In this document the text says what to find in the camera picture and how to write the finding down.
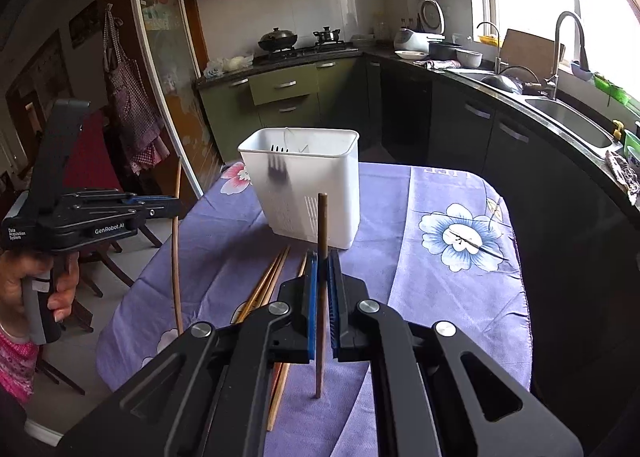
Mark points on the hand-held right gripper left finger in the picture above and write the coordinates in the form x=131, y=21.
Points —
x=312, y=309

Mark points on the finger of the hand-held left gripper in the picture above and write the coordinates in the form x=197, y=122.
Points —
x=160, y=209
x=115, y=198

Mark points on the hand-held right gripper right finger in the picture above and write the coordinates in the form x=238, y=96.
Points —
x=334, y=309

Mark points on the dark brown wooden chopstick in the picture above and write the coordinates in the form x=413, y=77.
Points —
x=322, y=227

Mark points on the white plastic utensil holder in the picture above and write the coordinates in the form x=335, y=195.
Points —
x=310, y=197

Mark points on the person's left forearm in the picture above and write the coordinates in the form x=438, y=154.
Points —
x=15, y=367

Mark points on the person's left hand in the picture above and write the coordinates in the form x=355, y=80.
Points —
x=67, y=287

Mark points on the red wooden chair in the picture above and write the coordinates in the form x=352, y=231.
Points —
x=90, y=157

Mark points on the purple floral tablecloth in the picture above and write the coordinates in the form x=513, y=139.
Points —
x=225, y=237

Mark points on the checked purple apron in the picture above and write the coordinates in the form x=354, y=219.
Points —
x=132, y=97

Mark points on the sliding glass door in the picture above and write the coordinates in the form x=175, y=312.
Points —
x=160, y=62

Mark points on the white plastic bags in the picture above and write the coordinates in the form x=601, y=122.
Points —
x=225, y=66

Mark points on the green lower kitchen cabinets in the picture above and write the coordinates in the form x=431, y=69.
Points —
x=285, y=87

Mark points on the black wok with lid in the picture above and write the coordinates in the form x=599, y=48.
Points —
x=277, y=39

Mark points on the black gas stove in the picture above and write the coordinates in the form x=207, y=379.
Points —
x=305, y=53

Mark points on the dark lower kitchen cabinets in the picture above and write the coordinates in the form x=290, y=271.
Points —
x=475, y=137

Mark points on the white plate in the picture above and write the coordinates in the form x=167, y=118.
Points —
x=411, y=55

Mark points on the patterned dish cloth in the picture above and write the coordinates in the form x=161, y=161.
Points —
x=439, y=64

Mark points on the dark inner cooking pot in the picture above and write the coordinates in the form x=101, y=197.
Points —
x=444, y=52

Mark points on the white rice cooker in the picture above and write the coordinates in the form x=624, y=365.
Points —
x=412, y=39

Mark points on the white bowl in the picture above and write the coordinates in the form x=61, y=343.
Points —
x=469, y=58

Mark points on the steel kitchen sink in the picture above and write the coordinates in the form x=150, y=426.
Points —
x=570, y=119

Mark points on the small steel faucet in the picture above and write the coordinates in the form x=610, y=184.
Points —
x=496, y=52

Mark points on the yellow sponge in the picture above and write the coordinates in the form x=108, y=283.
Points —
x=489, y=39

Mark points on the patterned rag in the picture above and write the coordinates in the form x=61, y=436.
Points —
x=622, y=174

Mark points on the wooden cutting board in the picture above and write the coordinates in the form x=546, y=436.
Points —
x=527, y=52

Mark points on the small yellow tap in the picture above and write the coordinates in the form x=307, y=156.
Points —
x=618, y=129

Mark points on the green plastic basin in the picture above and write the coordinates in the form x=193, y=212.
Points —
x=632, y=149

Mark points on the pale blue sponge holder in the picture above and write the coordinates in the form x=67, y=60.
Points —
x=580, y=72

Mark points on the green plastic holder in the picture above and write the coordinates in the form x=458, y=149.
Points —
x=607, y=87

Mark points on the tall steel faucet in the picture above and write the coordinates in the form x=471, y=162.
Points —
x=559, y=32

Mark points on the wall poster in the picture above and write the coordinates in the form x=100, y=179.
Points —
x=45, y=72

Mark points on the dark framed wall picture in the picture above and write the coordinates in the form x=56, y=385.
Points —
x=84, y=22

